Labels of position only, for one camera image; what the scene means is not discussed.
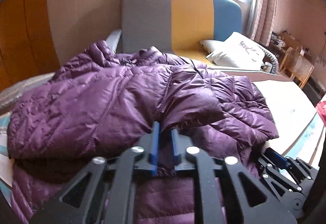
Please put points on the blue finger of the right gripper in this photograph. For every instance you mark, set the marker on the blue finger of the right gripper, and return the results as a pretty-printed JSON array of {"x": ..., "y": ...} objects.
[{"x": 276, "y": 158}]

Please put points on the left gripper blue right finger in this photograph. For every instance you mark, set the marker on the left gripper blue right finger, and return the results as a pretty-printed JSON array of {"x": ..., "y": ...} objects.
[{"x": 224, "y": 190}]

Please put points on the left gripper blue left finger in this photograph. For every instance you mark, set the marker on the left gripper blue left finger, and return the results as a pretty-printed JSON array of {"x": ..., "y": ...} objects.
[{"x": 104, "y": 190}]

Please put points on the purple quilted puffer jacket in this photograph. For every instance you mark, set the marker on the purple quilted puffer jacket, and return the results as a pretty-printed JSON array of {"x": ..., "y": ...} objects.
[{"x": 100, "y": 104}]

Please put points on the striped bed sheet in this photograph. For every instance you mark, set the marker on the striped bed sheet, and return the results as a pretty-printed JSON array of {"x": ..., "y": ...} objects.
[{"x": 301, "y": 130}]

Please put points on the pink cloth item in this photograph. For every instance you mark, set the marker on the pink cloth item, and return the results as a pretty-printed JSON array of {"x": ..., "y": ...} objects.
[{"x": 321, "y": 110}]

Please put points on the rattan wooden chair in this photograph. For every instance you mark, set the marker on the rattan wooden chair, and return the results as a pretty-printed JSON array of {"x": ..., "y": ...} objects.
[{"x": 298, "y": 66}]

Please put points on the cluttered wooden side table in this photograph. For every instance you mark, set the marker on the cluttered wooden side table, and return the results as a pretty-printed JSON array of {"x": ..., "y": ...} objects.
[{"x": 284, "y": 40}]

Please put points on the white printed pillow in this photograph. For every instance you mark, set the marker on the white printed pillow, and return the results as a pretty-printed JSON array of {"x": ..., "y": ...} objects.
[{"x": 239, "y": 52}]

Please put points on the small grey pillow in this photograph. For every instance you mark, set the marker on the small grey pillow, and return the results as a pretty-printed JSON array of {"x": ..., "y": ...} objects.
[{"x": 211, "y": 46}]

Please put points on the pink patterned right curtain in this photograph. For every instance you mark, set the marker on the pink patterned right curtain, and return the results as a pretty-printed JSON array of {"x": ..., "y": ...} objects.
[{"x": 261, "y": 20}]

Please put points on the grey yellow blue sofa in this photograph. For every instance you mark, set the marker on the grey yellow blue sofa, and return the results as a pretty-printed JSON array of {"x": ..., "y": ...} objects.
[{"x": 177, "y": 26}]

